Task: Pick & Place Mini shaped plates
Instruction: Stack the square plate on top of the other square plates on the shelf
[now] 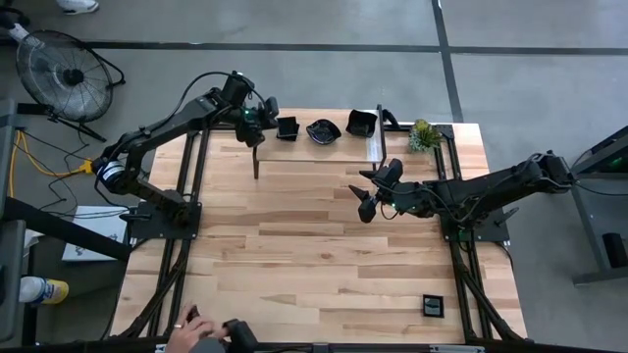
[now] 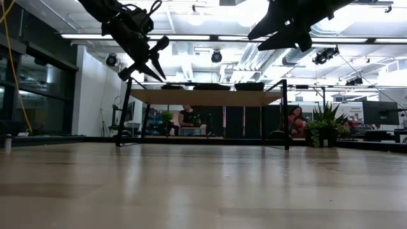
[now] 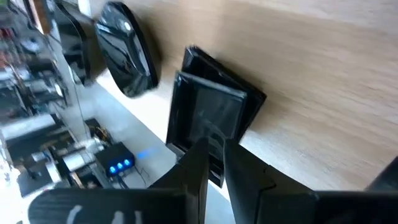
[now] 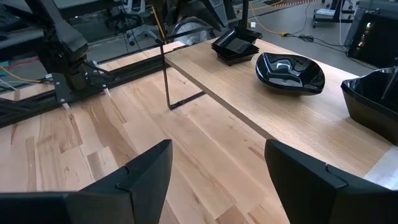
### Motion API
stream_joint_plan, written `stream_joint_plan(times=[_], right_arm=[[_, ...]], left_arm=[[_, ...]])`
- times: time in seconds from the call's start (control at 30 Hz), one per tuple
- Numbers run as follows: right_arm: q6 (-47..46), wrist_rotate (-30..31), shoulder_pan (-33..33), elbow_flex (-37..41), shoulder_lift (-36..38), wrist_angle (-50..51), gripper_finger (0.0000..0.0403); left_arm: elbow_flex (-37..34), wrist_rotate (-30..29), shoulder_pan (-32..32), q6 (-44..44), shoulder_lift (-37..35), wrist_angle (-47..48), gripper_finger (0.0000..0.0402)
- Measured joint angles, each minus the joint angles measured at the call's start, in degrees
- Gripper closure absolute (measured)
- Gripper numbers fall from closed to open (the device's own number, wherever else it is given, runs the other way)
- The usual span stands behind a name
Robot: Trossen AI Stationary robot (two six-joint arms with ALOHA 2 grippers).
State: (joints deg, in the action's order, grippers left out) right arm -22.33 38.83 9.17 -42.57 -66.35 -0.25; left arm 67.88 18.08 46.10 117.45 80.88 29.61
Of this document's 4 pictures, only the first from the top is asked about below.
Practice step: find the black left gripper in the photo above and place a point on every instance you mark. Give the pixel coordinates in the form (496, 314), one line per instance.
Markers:
(251, 127)

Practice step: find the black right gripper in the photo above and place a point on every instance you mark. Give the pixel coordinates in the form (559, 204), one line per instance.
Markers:
(392, 196)

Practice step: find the black wavy square plate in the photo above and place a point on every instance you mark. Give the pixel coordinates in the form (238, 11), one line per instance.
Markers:
(361, 123)

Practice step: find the black leaf shaped plate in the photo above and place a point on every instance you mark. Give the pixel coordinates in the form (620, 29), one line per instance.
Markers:
(324, 132)

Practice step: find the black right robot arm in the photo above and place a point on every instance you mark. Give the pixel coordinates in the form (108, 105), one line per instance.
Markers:
(490, 191)

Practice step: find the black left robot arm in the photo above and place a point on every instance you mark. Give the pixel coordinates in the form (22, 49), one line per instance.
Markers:
(162, 127)

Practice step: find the wooden shelf riser black legs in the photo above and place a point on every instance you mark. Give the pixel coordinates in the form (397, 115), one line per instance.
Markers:
(319, 152)

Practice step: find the small green potted plant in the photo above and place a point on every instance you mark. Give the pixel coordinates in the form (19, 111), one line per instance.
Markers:
(424, 136)

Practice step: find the yellow power plug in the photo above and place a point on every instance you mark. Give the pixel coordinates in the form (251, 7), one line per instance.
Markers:
(88, 167)

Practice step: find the white cardboard box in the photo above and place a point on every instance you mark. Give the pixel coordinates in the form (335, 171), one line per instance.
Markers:
(98, 221)

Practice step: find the black floor fan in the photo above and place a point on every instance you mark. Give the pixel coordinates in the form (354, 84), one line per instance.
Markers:
(64, 76)

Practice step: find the black rounded object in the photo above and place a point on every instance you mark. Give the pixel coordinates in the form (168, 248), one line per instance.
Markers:
(240, 337)

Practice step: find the person's shoe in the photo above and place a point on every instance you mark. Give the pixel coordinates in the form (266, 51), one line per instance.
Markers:
(18, 33)
(78, 6)

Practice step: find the person's hand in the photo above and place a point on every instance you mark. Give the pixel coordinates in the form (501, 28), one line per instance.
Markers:
(189, 333)

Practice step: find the black diagonal beam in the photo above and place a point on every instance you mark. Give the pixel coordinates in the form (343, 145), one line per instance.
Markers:
(49, 223)

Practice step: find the black box device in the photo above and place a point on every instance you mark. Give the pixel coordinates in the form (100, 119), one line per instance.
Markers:
(615, 250)

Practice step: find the black aluminium table frame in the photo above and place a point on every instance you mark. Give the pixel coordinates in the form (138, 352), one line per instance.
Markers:
(446, 132)

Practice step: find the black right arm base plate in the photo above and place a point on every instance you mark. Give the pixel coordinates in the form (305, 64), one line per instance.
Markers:
(495, 233)

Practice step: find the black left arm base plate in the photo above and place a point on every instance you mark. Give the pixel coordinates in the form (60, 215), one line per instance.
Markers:
(147, 228)

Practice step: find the silver metal bracket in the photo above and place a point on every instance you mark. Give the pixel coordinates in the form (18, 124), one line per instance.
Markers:
(456, 349)

